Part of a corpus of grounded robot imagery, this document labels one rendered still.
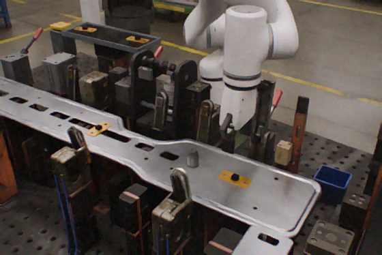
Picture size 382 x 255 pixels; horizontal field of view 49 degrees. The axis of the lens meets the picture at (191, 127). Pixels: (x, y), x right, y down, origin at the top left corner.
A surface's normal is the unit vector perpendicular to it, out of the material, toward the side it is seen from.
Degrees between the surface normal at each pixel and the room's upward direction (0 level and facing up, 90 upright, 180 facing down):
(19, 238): 0
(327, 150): 0
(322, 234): 0
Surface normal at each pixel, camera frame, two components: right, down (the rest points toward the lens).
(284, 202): 0.00, -0.86
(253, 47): 0.29, 0.50
